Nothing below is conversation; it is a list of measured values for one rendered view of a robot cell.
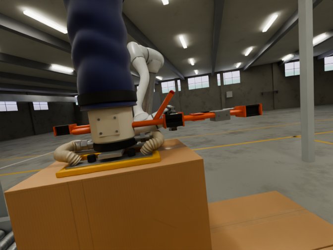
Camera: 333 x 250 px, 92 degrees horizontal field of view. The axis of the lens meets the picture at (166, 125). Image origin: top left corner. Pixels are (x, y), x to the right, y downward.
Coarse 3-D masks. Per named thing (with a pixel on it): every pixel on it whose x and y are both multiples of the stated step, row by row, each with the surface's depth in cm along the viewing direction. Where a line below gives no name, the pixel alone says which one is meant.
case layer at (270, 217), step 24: (216, 216) 86; (240, 216) 84; (264, 216) 82; (288, 216) 80; (312, 216) 78; (216, 240) 71; (240, 240) 69; (264, 240) 68; (288, 240) 67; (312, 240) 66
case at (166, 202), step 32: (192, 160) 54; (32, 192) 47; (64, 192) 48; (96, 192) 50; (128, 192) 51; (160, 192) 53; (192, 192) 55; (32, 224) 48; (64, 224) 49; (96, 224) 51; (128, 224) 52; (160, 224) 54; (192, 224) 56
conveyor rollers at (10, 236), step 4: (0, 232) 92; (12, 232) 90; (0, 236) 91; (8, 236) 87; (12, 236) 88; (4, 240) 85; (8, 240) 86; (12, 240) 88; (0, 244) 82; (4, 244) 83; (8, 244) 85; (12, 244) 81; (0, 248) 81; (4, 248) 83; (8, 248) 79; (12, 248) 79; (16, 248) 80
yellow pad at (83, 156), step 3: (135, 147) 75; (138, 147) 74; (141, 147) 74; (126, 150) 73; (135, 150) 73; (138, 150) 73; (93, 153) 72; (96, 153) 72; (99, 153) 72; (123, 153) 73; (126, 153) 73; (81, 156) 70; (84, 156) 71; (96, 156) 71; (81, 159) 70; (84, 159) 71
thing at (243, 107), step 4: (252, 104) 74; (256, 104) 71; (260, 104) 70; (236, 108) 75; (240, 108) 72; (244, 108) 69; (248, 108) 71; (252, 108) 71; (256, 108) 71; (260, 108) 70; (244, 112) 69; (248, 112) 71; (252, 112) 71; (256, 112) 71; (260, 112) 71; (236, 116) 76; (240, 116) 73; (244, 116) 70; (248, 116) 70
